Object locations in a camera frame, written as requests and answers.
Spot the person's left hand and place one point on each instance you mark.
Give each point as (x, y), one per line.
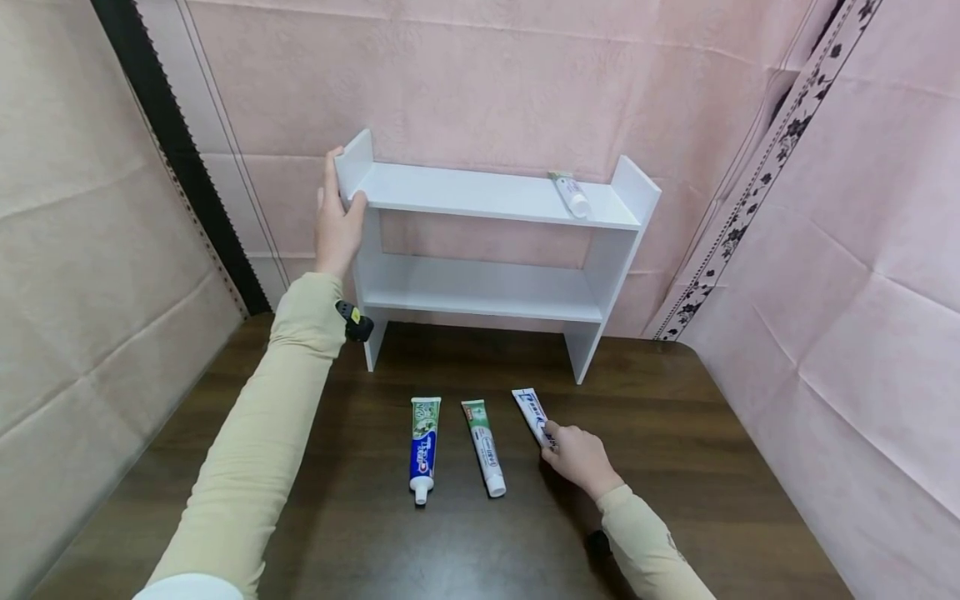
(336, 233)

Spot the person's right hand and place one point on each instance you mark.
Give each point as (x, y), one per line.
(583, 460)

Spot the person's left fingers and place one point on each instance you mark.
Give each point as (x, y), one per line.
(328, 178)

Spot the person's left thumb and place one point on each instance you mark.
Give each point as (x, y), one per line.
(355, 203)

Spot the person's right fingers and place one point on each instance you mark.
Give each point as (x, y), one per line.
(550, 442)

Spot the white and blue toothpaste tube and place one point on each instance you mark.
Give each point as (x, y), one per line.
(531, 412)

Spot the white two-tier shelf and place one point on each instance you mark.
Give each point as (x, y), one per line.
(487, 250)

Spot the person's left forearm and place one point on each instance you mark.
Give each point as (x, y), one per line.
(255, 442)

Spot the person's right forearm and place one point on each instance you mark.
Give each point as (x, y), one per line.
(651, 546)

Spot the green and white toothpaste tube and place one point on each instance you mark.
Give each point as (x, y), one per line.
(484, 448)

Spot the black wrist band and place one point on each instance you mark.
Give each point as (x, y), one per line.
(354, 322)
(598, 545)

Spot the blue and green toothpaste tube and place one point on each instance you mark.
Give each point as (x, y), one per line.
(424, 448)

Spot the small white toothpaste tube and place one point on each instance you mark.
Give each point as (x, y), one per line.
(573, 195)

